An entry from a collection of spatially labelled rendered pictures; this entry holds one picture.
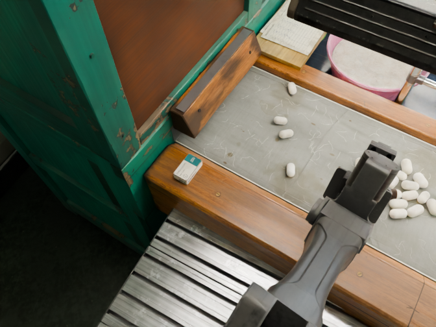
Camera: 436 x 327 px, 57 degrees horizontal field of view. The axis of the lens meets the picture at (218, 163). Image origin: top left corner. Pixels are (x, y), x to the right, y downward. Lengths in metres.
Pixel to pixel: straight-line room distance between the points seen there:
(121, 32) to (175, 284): 0.51
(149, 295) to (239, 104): 0.49
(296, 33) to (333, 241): 0.71
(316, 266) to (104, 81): 0.41
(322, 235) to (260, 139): 0.46
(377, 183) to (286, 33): 0.62
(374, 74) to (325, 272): 0.75
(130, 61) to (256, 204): 0.38
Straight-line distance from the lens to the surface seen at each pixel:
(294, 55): 1.08
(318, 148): 0.95
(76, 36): 0.58
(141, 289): 0.90
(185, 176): 0.85
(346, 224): 0.57
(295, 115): 1.00
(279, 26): 1.15
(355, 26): 0.72
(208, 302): 0.87
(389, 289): 0.83
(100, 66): 0.63
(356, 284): 0.82
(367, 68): 1.14
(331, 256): 0.51
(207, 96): 0.89
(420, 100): 1.21
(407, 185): 0.94
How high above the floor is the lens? 1.53
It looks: 60 degrees down
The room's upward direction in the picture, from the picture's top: 3 degrees counter-clockwise
